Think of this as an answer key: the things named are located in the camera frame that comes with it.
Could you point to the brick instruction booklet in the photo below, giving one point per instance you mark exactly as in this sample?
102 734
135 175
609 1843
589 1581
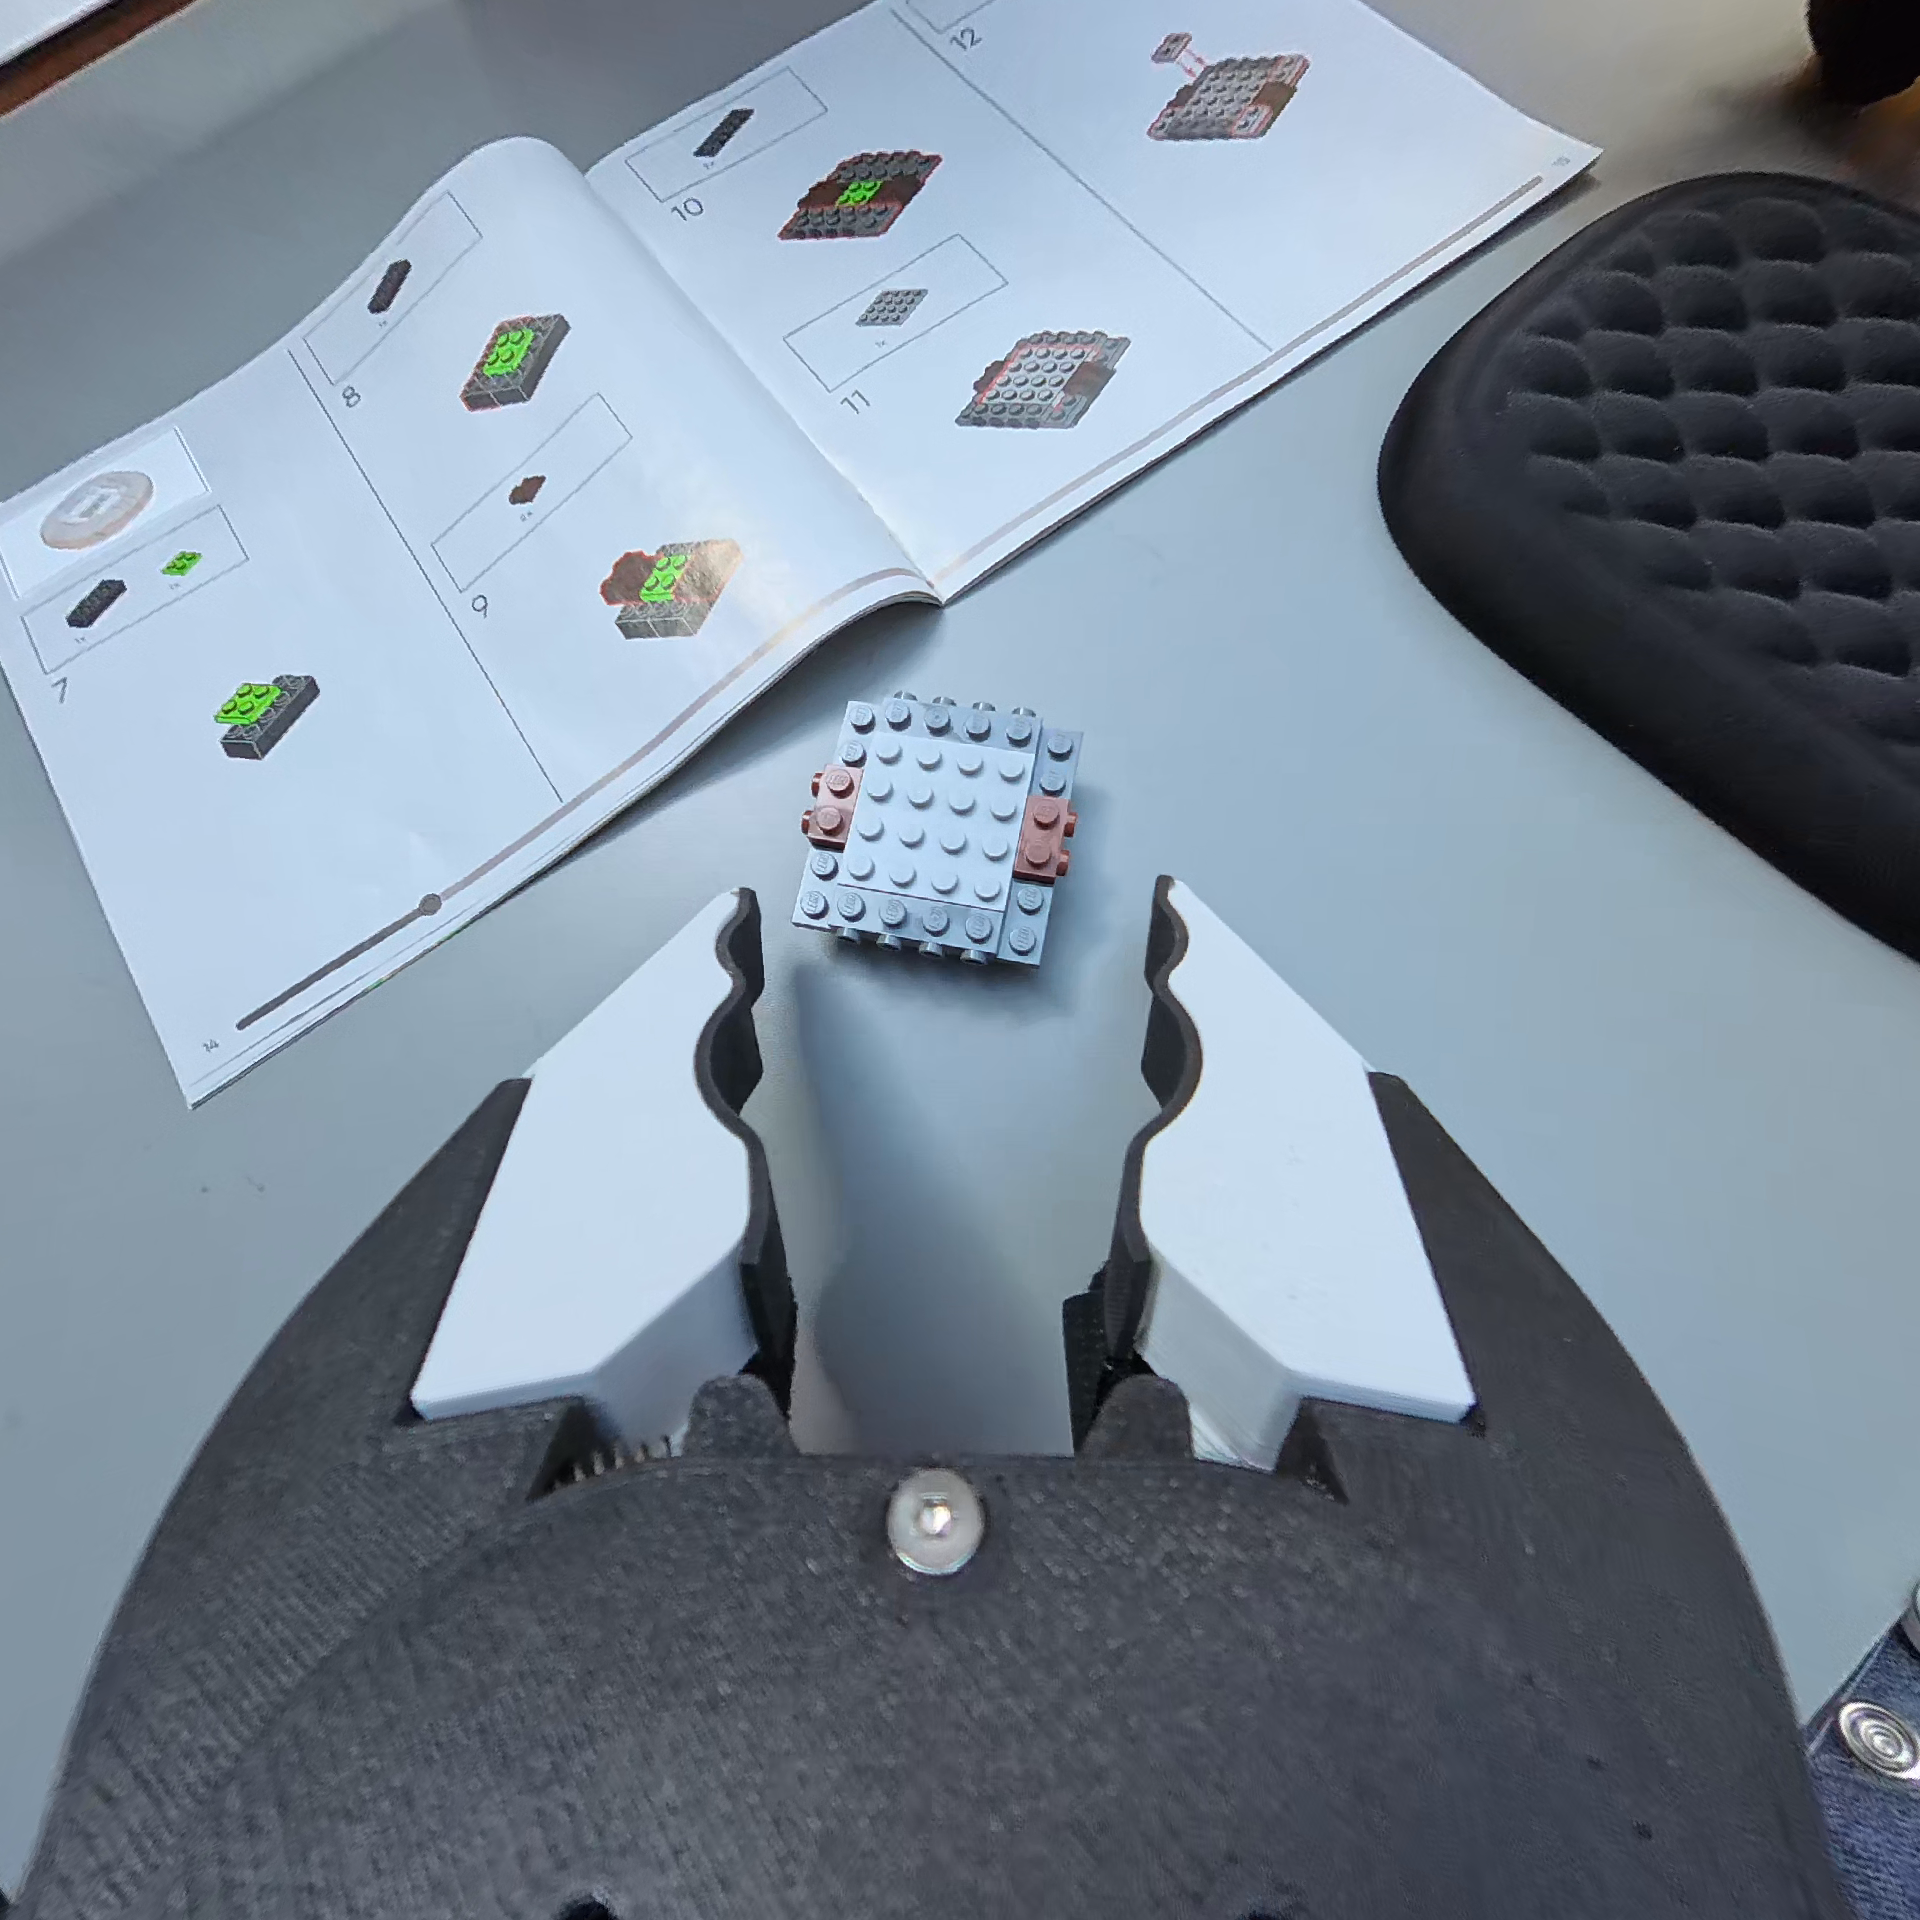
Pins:
720 494

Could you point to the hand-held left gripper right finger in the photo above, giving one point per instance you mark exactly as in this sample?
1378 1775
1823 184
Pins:
1305 1231

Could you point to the person's blue jeans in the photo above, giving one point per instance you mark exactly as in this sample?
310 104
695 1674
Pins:
1874 1830

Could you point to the grey brick assembly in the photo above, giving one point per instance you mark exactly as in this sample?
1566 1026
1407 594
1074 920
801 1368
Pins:
932 820

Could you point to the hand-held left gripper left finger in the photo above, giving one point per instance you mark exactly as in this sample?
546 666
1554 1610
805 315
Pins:
599 1202

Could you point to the black padded wrist rest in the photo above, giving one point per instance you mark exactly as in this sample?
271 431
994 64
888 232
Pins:
1694 524

